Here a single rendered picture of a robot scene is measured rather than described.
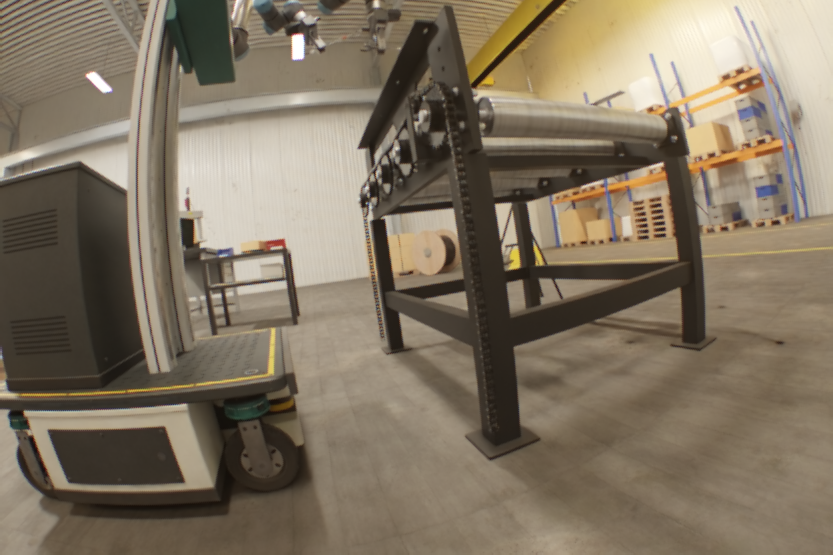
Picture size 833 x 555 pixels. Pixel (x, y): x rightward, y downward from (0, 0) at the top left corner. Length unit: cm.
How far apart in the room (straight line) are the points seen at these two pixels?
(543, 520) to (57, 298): 111
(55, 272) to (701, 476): 144
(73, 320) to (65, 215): 24
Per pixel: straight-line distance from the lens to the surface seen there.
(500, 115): 94
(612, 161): 144
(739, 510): 79
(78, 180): 97
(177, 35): 128
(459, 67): 92
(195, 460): 85
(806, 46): 992
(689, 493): 82
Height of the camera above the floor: 53
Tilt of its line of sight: 2 degrees up
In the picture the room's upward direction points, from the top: 8 degrees counter-clockwise
